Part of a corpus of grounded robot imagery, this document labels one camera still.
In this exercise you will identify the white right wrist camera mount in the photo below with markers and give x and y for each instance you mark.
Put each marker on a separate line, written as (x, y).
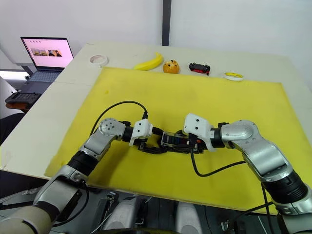
(197, 125)

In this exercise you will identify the open grey laptop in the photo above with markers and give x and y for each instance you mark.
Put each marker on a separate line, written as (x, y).
(48, 53)

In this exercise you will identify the black vertical post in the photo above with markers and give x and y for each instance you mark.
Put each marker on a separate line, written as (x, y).
(166, 22)

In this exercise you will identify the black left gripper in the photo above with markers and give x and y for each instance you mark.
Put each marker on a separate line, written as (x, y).
(153, 132)

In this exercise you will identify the grey rounded shell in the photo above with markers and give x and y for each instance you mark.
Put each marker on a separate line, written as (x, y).
(189, 218)
(124, 214)

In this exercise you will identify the yellow and white tape roll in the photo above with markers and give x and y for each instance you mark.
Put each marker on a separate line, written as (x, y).
(233, 76)

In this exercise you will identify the orange muffin with dark spots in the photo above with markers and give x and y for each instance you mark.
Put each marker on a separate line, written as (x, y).
(171, 67)

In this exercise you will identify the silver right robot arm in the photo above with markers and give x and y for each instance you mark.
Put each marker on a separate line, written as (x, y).
(263, 156)

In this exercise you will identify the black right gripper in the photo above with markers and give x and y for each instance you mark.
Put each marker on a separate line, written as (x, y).
(197, 146)

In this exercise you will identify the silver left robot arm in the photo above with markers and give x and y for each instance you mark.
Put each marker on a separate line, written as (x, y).
(97, 143)

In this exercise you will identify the black and red toy car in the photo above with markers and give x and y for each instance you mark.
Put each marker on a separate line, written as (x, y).
(199, 68)

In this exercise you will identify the yellow foam mat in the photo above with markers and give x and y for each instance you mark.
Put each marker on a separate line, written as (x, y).
(195, 102)

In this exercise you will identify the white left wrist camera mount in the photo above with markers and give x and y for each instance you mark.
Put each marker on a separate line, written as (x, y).
(142, 129)

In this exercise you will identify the yellow toy banana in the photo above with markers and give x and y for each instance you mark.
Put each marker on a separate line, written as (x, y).
(151, 64)

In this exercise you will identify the dark rounded chair back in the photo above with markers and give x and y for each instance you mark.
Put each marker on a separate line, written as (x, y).
(9, 126)

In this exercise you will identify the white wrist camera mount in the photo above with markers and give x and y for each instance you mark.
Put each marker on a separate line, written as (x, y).
(197, 125)
(142, 129)

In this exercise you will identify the black handheld controller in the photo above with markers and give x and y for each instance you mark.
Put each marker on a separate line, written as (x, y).
(23, 97)

